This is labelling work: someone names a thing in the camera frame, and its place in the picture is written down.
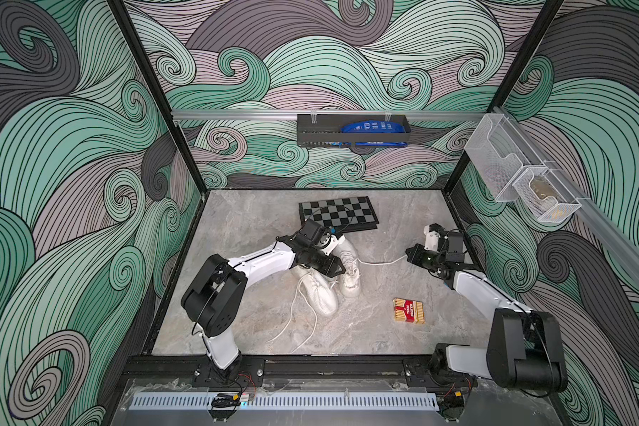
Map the black corner frame post right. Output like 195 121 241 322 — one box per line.
443 0 566 193

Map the clear plastic bin large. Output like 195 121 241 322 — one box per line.
464 114 529 202

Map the black grey chessboard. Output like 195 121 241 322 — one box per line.
298 196 379 234

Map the aluminium rail back wall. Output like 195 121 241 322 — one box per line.
171 108 485 122

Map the aluminium rail wall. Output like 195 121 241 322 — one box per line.
493 106 639 287
171 108 485 122

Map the white slotted cable duct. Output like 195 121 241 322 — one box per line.
129 392 439 411

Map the black corner frame post left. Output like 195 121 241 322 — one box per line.
108 0 209 201

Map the black corner frame post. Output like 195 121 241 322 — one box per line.
443 0 566 193
108 0 209 201

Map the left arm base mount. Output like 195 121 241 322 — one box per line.
193 355 264 389

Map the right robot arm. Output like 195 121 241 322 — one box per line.
406 224 568 398

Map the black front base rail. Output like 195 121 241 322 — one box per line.
122 354 444 379

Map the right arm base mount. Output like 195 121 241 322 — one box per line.
403 357 477 391

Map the clear plastic bin small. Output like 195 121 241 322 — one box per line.
512 166 581 224

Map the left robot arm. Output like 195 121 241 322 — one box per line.
180 220 346 371

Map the black wall tray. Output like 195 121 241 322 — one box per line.
296 113 412 147

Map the blue oval object in tray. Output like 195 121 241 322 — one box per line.
341 120 408 134

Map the white knit shoe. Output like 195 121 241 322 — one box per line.
291 266 338 318
329 236 361 298

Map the aluminium rail right wall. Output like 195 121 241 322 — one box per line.
493 106 639 287

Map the red yellow matchbox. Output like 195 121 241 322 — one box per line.
393 297 425 324

